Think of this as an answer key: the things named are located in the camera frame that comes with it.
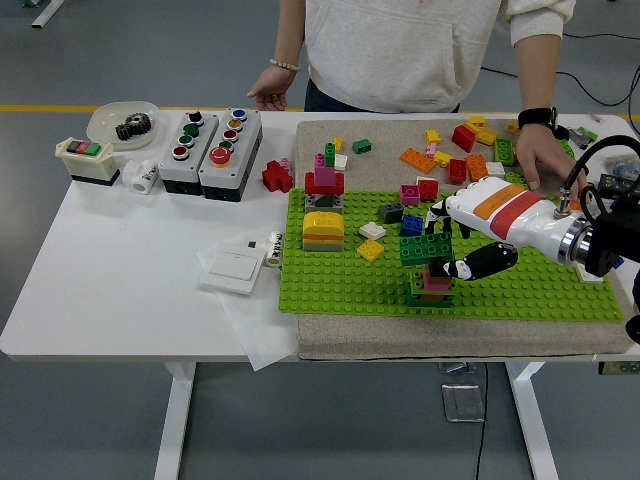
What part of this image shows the white wall switch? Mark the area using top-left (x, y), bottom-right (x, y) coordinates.
top-left (199, 248), bottom-right (265, 296)

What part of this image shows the person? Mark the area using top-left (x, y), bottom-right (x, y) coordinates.
top-left (246, 0), bottom-right (584, 201)

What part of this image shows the person's right hand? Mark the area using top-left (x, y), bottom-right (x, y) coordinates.
top-left (246, 66), bottom-right (290, 112)

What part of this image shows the orange long plate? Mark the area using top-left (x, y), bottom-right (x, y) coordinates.
top-left (398, 146), bottom-right (438, 175)

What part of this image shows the dark green frame brick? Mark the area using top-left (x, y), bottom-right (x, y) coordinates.
top-left (405, 272), bottom-right (456, 308)

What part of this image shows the dark grey brick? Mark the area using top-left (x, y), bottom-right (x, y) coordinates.
top-left (377, 202), bottom-right (405, 225)

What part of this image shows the yellow square plate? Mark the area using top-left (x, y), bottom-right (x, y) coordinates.
top-left (356, 237), bottom-right (386, 263)

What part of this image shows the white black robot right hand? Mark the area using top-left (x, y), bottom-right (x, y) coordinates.
top-left (423, 175), bottom-right (586, 281)

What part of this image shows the black electronic device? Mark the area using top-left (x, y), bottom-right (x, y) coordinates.
top-left (598, 172), bottom-right (640, 199)

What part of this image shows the red slope brick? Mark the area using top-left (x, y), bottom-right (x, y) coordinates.
top-left (450, 123), bottom-right (479, 154)

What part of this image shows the white pipe tee fitting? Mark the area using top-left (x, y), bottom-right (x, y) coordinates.
top-left (121, 159), bottom-right (160, 195)

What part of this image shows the white furniture foot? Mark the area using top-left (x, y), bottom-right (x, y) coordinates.
top-left (22, 0), bottom-right (66, 29)

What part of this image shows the lime green long brick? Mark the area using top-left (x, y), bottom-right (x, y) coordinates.
top-left (493, 136), bottom-right (516, 167)

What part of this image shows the bag with blue wire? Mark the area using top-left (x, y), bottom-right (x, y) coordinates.
top-left (604, 154), bottom-right (640, 176)

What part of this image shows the tall pink brick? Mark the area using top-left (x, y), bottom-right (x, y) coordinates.
top-left (313, 153), bottom-right (338, 187)

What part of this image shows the grey arch brick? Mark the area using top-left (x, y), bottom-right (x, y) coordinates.
top-left (304, 193), bottom-right (345, 214)

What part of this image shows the green studded baseplate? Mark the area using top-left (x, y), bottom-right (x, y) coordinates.
top-left (278, 187), bottom-right (626, 321)

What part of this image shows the black wristwatch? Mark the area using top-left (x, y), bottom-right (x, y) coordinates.
top-left (517, 106), bottom-right (559, 132)

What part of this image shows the black hanging cable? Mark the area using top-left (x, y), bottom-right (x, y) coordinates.
top-left (474, 360), bottom-right (489, 480)

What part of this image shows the white labelled cylinder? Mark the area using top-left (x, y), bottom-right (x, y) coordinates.
top-left (264, 230), bottom-right (286, 268)

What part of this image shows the red cross brick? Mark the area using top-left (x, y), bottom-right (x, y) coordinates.
top-left (261, 159), bottom-right (295, 194)

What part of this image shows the beige red-green switch box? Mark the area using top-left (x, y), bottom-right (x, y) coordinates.
top-left (54, 138), bottom-right (126, 188)

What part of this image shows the orange thin brick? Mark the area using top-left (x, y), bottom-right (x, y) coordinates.
top-left (302, 230), bottom-right (346, 245)

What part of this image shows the metal floor box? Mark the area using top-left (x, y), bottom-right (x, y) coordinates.
top-left (440, 383), bottom-right (485, 424)

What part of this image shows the red wide brick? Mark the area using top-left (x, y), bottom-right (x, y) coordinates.
top-left (304, 171), bottom-right (346, 196)

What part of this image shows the grey green tool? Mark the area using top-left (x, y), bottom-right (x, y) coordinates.
top-left (568, 125), bottom-right (600, 150)

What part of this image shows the grey four-button box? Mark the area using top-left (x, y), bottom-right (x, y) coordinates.
top-left (157, 110), bottom-right (220, 196)

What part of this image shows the blue square brick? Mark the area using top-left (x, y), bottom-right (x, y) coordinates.
top-left (400, 213), bottom-right (426, 238)

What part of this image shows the white paper sheet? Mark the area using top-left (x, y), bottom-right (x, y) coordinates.
top-left (194, 239), bottom-right (301, 372)

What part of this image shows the light pink square brick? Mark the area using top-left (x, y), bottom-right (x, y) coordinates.
top-left (422, 269), bottom-right (455, 292)

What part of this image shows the dark green long brick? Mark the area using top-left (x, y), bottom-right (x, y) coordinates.
top-left (398, 231), bottom-right (454, 266)

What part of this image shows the white table leg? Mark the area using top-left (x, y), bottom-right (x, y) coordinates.
top-left (504, 360), bottom-right (560, 480)
top-left (153, 362), bottom-right (197, 480)

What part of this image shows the translucent white bowl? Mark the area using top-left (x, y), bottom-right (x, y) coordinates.
top-left (85, 101), bottom-right (160, 151)

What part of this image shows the black under-table control box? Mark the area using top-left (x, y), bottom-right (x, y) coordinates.
top-left (597, 360), bottom-right (640, 376)

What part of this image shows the orange six-stud brick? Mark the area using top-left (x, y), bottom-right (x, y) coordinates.
top-left (465, 153), bottom-right (490, 183)

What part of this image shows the person's left hand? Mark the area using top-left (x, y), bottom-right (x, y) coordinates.
top-left (514, 123), bottom-right (584, 201)

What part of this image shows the dark metal gear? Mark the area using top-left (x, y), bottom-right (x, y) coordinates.
top-left (114, 113), bottom-right (153, 142)

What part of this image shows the yellow dome brick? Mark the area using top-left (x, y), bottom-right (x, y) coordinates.
top-left (302, 210), bottom-right (346, 236)

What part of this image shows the grey emergency stop box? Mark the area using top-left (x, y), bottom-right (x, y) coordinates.
top-left (198, 107), bottom-right (264, 204)

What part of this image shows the black floor cable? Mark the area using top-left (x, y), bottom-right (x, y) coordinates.
top-left (562, 32), bottom-right (640, 41)
top-left (479, 64), bottom-right (640, 107)

